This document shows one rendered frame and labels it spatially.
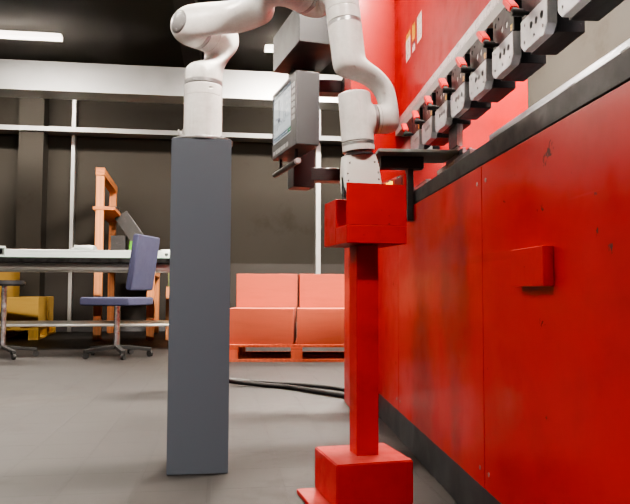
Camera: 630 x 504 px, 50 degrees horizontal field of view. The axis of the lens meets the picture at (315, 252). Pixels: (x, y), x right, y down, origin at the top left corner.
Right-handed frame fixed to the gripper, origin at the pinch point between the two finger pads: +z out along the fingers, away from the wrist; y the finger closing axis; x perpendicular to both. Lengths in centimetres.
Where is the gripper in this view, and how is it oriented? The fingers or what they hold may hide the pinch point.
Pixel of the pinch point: (363, 213)
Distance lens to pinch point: 173.3
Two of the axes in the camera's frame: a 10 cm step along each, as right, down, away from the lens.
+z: 0.8, 10.0, -0.3
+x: 2.7, -0.5, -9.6
